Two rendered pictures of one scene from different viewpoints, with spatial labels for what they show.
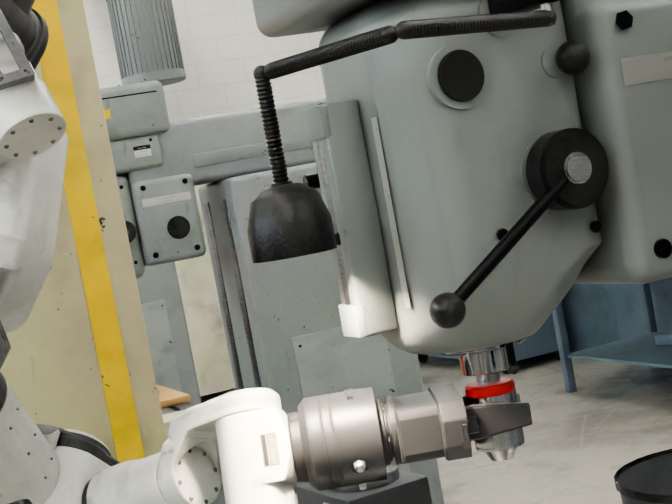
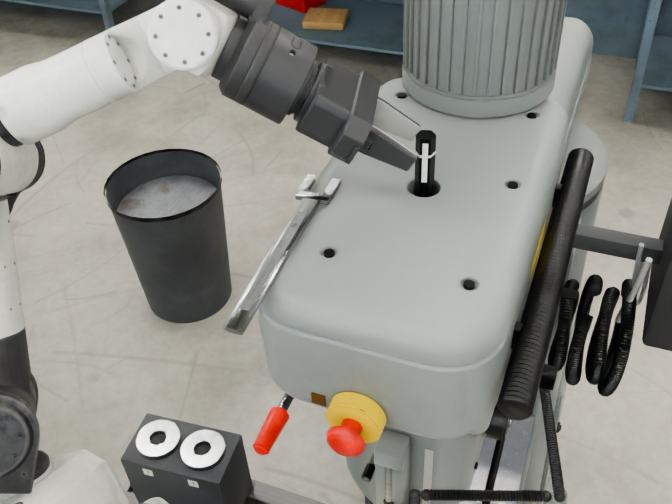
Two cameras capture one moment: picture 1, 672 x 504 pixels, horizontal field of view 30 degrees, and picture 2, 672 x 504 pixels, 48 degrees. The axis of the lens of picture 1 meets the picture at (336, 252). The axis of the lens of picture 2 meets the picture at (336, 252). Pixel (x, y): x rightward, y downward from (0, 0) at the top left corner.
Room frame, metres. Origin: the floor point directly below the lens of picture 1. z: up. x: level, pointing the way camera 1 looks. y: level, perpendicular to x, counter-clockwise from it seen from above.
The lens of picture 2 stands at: (0.74, 0.42, 2.40)
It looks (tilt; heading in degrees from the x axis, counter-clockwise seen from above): 41 degrees down; 316
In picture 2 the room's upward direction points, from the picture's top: 4 degrees counter-clockwise
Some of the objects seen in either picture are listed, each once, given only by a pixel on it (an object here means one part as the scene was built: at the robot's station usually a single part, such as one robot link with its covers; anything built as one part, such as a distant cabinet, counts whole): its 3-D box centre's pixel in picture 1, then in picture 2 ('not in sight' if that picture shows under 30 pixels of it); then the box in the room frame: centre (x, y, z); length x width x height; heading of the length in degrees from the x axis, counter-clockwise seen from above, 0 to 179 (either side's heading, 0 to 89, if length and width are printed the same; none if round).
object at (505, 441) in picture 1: (495, 419); not in sight; (1.16, -0.12, 1.23); 0.05 x 0.05 x 0.05
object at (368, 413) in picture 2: not in sight; (355, 417); (1.07, 0.09, 1.76); 0.06 x 0.02 x 0.06; 22
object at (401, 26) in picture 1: (480, 23); (551, 438); (0.96, -0.14, 1.58); 0.17 x 0.01 x 0.01; 129
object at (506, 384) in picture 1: (489, 387); not in sight; (1.16, -0.12, 1.26); 0.05 x 0.05 x 0.01
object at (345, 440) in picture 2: not in sight; (347, 436); (1.06, 0.11, 1.76); 0.04 x 0.03 x 0.04; 22
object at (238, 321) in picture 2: not in sight; (283, 246); (1.20, 0.06, 1.89); 0.24 x 0.04 x 0.01; 114
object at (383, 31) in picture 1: (334, 51); (492, 495); (0.97, -0.03, 1.58); 0.17 x 0.01 x 0.01; 42
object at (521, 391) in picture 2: not in sight; (550, 261); (1.04, -0.21, 1.79); 0.45 x 0.04 x 0.04; 112
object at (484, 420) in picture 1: (498, 419); not in sight; (1.13, -0.12, 1.24); 0.06 x 0.02 x 0.03; 91
